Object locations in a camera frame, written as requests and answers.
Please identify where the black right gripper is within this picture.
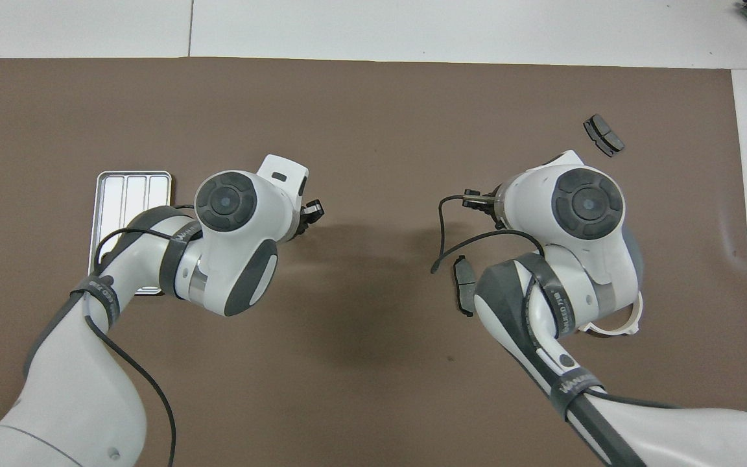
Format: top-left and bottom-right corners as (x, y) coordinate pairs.
(462, 184), (508, 230)

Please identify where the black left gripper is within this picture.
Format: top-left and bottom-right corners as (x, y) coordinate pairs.
(292, 183), (326, 242)

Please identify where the silver metal tray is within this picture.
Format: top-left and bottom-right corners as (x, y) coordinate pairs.
(88, 171), (174, 297)

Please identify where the long dark brake pad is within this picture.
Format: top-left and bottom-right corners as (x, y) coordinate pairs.
(453, 255), (478, 318)

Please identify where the brown table mat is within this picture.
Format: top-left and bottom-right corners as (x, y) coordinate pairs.
(0, 57), (747, 467)

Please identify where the grooved dark brake pad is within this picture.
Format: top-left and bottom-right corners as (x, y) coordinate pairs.
(583, 114), (626, 158)

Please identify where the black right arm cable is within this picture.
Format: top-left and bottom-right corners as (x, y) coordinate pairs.
(431, 195), (546, 274)

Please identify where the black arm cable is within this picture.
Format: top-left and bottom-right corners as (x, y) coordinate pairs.
(82, 204), (196, 467)
(431, 195), (546, 274)

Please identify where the white curved plastic bracket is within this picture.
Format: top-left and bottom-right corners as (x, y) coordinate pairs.
(578, 291), (644, 337)

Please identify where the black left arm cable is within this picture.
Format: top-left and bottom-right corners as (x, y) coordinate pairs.
(82, 204), (196, 467)

